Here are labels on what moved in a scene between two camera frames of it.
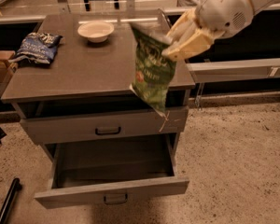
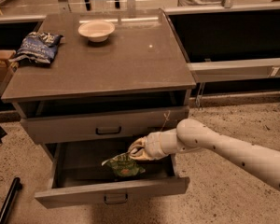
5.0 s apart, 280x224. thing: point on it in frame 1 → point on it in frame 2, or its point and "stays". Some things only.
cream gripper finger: x=200 y=41 → x=142 y=154
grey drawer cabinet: x=105 y=144 stays
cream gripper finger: x=185 y=25 → x=141 y=142
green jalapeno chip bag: x=154 y=74 → x=123 y=165
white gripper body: x=224 y=10 → x=153 y=146
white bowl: x=96 y=31 stays
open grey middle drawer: x=113 y=169 stays
